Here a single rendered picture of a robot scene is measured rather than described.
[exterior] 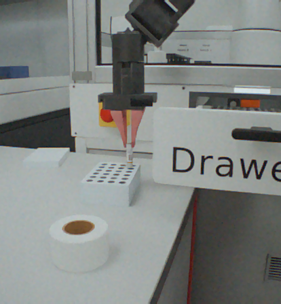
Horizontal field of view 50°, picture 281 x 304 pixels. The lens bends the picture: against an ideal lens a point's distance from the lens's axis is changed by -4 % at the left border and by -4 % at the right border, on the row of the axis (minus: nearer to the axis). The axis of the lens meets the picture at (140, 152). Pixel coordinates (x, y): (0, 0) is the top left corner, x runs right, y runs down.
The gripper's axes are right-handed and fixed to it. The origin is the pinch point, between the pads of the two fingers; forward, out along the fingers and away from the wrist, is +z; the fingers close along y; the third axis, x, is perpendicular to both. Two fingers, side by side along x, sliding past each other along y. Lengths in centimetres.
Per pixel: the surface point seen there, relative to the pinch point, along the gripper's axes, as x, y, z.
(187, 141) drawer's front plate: 14.3, -9.8, -3.7
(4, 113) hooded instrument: -45, 49, 1
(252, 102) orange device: -51, -36, -3
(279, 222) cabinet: -15.7, -36.4, 23.9
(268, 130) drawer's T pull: 19.7, -19.1, -6.5
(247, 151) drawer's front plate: 16.1, -17.7, -2.9
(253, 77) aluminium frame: -16.9, -26.8, -12.0
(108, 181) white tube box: 7.3, 2.7, 5.0
